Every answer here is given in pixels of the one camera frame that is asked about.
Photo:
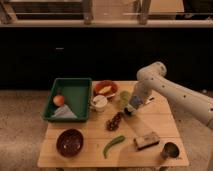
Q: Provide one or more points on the orange bowl with food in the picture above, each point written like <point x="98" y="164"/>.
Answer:
<point x="107" y="88"/>

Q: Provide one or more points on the dark brown bowl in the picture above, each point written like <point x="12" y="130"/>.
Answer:
<point x="69" y="143"/>

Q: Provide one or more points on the red apple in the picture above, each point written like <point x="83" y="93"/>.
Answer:
<point x="59" y="100"/>

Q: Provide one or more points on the metal cup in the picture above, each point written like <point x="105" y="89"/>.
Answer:
<point x="170" y="150"/>

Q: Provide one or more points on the green chili pepper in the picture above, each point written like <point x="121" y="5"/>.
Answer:
<point x="114" y="141"/>

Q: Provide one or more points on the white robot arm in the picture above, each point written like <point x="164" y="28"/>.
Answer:
<point x="152" y="77"/>

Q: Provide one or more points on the light green plastic cup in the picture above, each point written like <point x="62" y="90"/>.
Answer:
<point x="124" y="98"/>

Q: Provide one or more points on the white handled brush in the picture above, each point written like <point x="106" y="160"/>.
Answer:
<point x="129" y="110"/>

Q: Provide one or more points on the green plastic tray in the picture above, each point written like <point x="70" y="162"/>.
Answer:
<point x="77" y="94"/>

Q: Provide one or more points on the dark grape bunch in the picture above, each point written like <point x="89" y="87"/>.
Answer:
<point x="113" y="124"/>

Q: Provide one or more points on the blue sponge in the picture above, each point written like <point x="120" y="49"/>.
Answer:
<point x="135" y="102"/>

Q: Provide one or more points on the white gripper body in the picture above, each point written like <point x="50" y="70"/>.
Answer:
<point x="141" y="91"/>

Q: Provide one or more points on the wooden table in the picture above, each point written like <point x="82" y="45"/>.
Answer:
<point x="156" y="116"/>

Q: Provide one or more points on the grey folded cloth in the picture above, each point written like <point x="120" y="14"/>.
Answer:
<point x="64" y="112"/>

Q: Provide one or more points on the white plastic cup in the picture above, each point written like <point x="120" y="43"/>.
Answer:
<point x="99" y="103"/>

